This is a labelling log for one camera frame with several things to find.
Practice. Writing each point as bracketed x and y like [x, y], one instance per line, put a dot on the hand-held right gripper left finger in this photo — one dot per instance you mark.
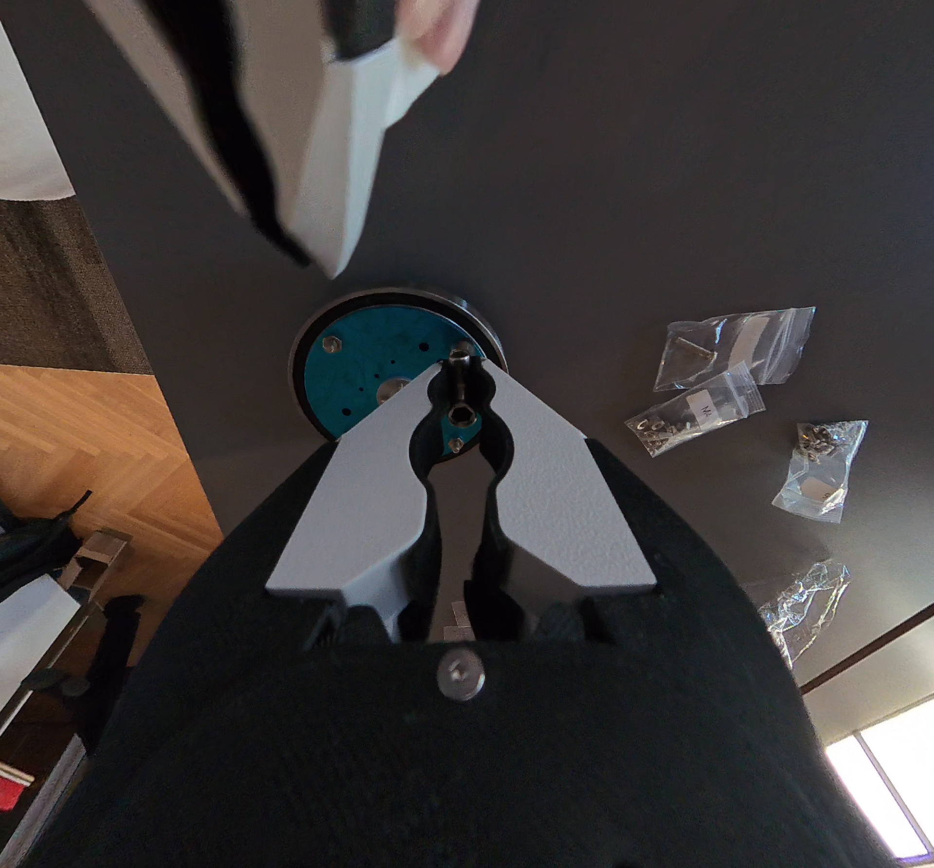
[350, 510]

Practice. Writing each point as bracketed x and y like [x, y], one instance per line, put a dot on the clear plastic parts bag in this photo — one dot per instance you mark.
[737, 346]
[693, 412]

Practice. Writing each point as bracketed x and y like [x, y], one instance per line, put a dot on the large window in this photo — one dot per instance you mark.
[890, 780]

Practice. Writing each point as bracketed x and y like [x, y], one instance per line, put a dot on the clear bag of dark screws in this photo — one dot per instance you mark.
[821, 474]

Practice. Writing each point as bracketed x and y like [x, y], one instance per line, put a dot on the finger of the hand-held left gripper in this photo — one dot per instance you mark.
[124, 21]
[321, 153]

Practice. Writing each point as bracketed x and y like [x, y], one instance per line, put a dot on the person's white t-shirt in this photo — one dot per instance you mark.
[29, 138]

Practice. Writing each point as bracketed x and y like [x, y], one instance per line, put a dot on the crumpled clear plastic wrap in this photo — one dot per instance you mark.
[802, 605]

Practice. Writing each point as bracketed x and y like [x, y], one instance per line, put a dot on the small cardboard box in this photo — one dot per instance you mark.
[102, 554]

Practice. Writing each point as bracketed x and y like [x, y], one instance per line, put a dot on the black bag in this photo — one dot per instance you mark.
[36, 539]

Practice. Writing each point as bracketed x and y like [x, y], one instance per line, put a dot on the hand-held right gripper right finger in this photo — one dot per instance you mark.
[576, 510]

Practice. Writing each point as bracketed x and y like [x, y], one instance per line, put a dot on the blue disc with black rim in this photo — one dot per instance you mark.
[357, 372]

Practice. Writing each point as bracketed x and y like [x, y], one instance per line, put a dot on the metal cross socket wrench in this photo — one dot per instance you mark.
[461, 412]

